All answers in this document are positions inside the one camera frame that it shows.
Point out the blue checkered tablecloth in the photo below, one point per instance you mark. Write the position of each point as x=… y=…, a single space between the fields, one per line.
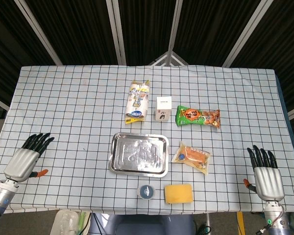
x=147 y=137

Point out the white yellow snack package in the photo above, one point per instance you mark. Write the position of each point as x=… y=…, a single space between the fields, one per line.
x=137 y=102

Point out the green orange snack bag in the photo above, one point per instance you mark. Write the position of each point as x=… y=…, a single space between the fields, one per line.
x=198 y=117

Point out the small white carton box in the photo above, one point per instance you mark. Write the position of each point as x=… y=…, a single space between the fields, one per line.
x=163 y=107

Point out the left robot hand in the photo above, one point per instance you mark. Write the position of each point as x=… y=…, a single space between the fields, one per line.
x=23 y=161

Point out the yellow sponge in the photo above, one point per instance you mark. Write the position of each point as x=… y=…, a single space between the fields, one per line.
x=178 y=194

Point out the clear plastic bag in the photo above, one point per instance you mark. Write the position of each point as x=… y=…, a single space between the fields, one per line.
x=65 y=221

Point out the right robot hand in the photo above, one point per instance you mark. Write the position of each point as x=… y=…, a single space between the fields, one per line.
x=268 y=176

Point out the black folding screen panels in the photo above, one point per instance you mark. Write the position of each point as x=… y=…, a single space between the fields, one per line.
x=147 y=31

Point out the stainless steel tray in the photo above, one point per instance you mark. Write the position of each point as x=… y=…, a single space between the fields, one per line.
x=139 y=154

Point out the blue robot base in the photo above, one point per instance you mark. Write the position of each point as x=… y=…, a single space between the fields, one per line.
x=142 y=224

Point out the packaged bread clear wrapper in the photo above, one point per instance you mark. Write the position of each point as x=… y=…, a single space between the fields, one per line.
x=191 y=157

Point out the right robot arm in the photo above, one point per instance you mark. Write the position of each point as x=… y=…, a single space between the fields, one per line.
x=275 y=218

